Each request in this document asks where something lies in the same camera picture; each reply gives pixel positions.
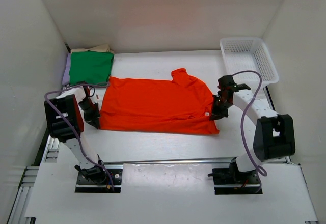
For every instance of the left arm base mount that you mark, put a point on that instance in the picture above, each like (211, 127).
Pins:
(96, 180)

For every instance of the white plastic basket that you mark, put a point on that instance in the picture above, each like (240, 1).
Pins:
(248, 53)

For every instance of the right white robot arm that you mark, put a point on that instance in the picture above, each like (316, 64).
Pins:
(274, 132)

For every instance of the aluminium frame rail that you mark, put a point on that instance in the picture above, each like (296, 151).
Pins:
(137, 148)

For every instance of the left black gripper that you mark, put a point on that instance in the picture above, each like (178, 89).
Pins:
(91, 114)

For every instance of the purple t shirt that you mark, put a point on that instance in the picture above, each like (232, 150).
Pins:
(66, 77)

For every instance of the green t shirt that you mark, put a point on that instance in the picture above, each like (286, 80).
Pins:
(90, 67)

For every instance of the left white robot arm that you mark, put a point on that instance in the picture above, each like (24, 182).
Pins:
(67, 111)

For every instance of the white front board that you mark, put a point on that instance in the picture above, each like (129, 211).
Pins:
(169, 194)

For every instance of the orange t shirt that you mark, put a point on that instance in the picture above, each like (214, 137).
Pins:
(181, 105)

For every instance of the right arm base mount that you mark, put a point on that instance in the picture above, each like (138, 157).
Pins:
(230, 181)

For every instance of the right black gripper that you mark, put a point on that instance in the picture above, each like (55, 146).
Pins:
(219, 107)

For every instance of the beige t shirt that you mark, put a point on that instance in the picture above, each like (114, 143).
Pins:
(100, 48)

